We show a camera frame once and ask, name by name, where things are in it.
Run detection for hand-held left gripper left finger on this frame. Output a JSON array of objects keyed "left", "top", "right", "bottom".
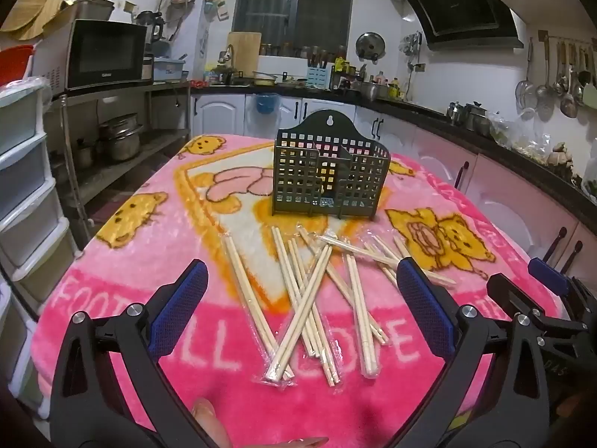
[{"left": 49, "top": 259, "right": 220, "bottom": 448}]

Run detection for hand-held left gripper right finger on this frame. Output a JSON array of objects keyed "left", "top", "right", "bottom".
[{"left": 396, "top": 258, "right": 567, "bottom": 448}]

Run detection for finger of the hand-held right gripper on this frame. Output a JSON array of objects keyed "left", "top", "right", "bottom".
[
  {"left": 528, "top": 258, "right": 572, "bottom": 300},
  {"left": 486, "top": 273, "right": 567, "bottom": 333}
]

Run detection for pile of chopsticks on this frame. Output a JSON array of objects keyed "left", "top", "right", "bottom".
[{"left": 221, "top": 226, "right": 458, "bottom": 388}]

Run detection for dark green chopstick holder basket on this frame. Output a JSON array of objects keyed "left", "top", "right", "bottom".
[{"left": 272, "top": 110, "right": 391, "bottom": 221}]

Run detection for row of hanging kitchen utensils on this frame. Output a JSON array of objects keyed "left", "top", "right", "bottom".
[{"left": 515, "top": 32, "right": 597, "bottom": 119}]

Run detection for person's left hand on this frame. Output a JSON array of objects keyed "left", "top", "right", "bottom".
[{"left": 192, "top": 398, "right": 329, "bottom": 448}]

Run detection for pink printed blanket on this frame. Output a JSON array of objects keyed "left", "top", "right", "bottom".
[{"left": 35, "top": 133, "right": 567, "bottom": 448}]

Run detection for pile of ginger roots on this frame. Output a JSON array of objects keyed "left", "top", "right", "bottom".
[{"left": 546, "top": 142, "right": 576, "bottom": 171}]

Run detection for clear plastic bags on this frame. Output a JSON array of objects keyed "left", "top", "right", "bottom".
[{"left": 490, "top": 112, "right": 551, "bottom": 157}]

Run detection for lidded metal pot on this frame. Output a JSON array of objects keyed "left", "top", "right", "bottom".
[{"left": 464, "top": 101, "right": 490, "bottom": 134}]

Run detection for stack of metal pots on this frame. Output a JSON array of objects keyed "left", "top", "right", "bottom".
[{"left": 98, "top": 113, "right": 144, "bottom": 162}]

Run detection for black kitchen countertop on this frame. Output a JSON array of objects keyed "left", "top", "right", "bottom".
[{"left": 191, "top": 79, "right": 597, "bottom": 225}]

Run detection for white base cabinets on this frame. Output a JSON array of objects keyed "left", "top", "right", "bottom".
[{"left": 191, "top": 93, "right": 421, "bottom": 145}]

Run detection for white plastic drawer unit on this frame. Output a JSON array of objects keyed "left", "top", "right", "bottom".
[{"left": 0, "top": 77, "right": 82, "bottom": 411}]

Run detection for metal shelf rack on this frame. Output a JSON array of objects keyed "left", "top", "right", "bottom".
[{"left": 51, "top": 81, "right": 192, "bottom": 253}]

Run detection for blue hanging bin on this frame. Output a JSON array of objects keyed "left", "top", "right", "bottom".
[{"left": 254, "top": 93, "right": 279, "bottom": 116}]

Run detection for pale blue storage box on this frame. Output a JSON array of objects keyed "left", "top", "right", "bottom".
[{"left": 153, "top": 56, "right": 190, "bottom": 81}]

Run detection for blue knife block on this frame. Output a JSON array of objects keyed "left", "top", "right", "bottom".
[{"left": 306, "top": 66, "right": 333, "bottom": 90}]

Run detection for metal pot lid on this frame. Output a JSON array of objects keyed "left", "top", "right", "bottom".
[{"left": 356, "top": 32, "right": 387, "bottom": 62}]

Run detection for black microwave oven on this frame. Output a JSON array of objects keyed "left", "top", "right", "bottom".
[{"left": 32, "top": 19, "right": 149, "bottom": 91}]

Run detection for wooden cutting board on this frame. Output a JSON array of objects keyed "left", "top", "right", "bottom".
[{"left": 227, "top": 32, "right": 262, "bottom": 72}]

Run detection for row of spice jars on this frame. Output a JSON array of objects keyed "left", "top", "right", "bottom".
[{"left": 259, "top": 43, "right": 348, "bottom": 59}]

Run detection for black range hood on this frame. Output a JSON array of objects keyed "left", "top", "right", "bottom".
[{"left": 397, "top": 0, "right": 524, "bottom": 51}]

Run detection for blender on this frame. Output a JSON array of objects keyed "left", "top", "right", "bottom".
[{"left": 135, "top": 10, "right": 165, "bottom": 45}]

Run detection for red plastic basin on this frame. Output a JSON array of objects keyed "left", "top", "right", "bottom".
[{"left": 0, "top": 45, "right": 35, "bottom": 87}]

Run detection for dark kitchen window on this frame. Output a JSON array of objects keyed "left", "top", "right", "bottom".
[{"left": 232, "top": 0, "right": 357, "bottom": 59}]

